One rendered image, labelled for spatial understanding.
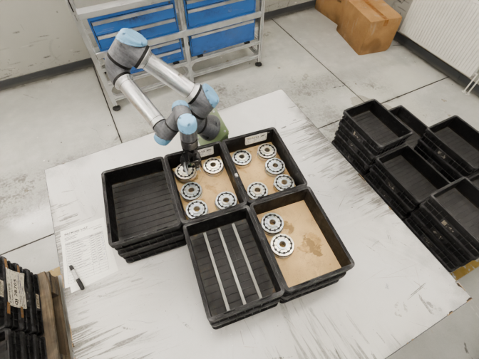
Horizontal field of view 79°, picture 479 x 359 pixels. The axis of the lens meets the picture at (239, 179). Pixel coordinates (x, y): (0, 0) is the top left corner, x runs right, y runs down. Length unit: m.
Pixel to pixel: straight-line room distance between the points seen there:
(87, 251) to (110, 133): 1.68
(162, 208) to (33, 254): 1.39
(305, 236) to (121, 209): 0.87
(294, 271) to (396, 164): 1.36
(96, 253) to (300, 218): 0.98
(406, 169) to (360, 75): 1.65
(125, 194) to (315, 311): 1.03
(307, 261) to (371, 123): 1.40
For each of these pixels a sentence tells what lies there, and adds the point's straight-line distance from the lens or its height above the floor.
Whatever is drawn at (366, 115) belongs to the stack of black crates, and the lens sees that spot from 2.49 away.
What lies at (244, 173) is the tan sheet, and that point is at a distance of 1.51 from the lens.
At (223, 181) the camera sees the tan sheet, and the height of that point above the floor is 0.83.
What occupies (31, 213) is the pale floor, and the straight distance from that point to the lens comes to 2.84.
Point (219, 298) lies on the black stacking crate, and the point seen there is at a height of 0.83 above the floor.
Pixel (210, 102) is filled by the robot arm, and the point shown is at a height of 1.07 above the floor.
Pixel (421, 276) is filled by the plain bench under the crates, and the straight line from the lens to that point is 1.64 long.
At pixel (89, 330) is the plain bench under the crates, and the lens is 1.50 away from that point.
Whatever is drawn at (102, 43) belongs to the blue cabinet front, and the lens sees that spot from 2.97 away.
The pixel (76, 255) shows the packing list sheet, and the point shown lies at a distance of 1.63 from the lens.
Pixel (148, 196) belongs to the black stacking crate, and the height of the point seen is 0.83.
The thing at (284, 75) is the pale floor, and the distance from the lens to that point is 3.55.
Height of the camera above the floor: 2.05
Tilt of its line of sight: 55 degrees down
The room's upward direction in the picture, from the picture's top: straight up
